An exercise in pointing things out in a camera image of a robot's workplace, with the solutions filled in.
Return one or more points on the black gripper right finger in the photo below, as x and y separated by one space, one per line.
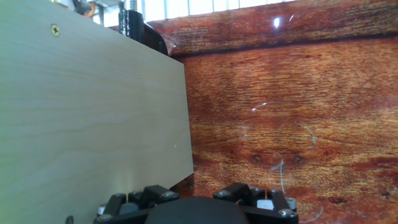
270 214

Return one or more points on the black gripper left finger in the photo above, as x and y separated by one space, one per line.
133 202

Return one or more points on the pale wooden box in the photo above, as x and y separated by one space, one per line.
93 109

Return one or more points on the glossy dark wood board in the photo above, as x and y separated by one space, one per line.
280 93

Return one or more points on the black glossy clamp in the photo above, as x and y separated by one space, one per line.
133 26

